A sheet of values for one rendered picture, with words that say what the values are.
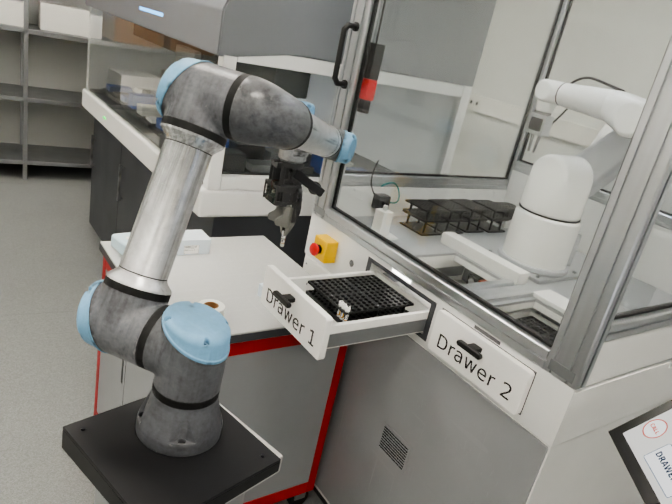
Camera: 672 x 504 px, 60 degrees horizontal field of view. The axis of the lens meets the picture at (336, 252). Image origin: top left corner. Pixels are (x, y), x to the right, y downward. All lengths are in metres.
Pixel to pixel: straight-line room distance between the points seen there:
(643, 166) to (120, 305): 0.94
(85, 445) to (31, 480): 1.13
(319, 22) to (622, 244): 1.35
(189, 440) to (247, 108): 0.57
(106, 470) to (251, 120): 0.61
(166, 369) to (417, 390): 0.79
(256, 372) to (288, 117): 0.82
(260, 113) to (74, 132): 4.52
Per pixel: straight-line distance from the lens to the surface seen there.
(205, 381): 1.00
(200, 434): 1.06
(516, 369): 1.34
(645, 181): 1.17
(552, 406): 1.33
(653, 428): 1.13
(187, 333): 0.96
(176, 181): 1.02
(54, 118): 5.42
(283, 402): 1.74
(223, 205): 2.14
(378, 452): 1.79
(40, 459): 2.28
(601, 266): 1.21
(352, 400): 1.83
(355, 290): 1.52
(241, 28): 2.02
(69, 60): 5.35
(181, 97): 1.03
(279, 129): 1.00
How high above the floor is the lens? 1.51
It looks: 21 degrees down
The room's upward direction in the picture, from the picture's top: 12 degrees clockwise
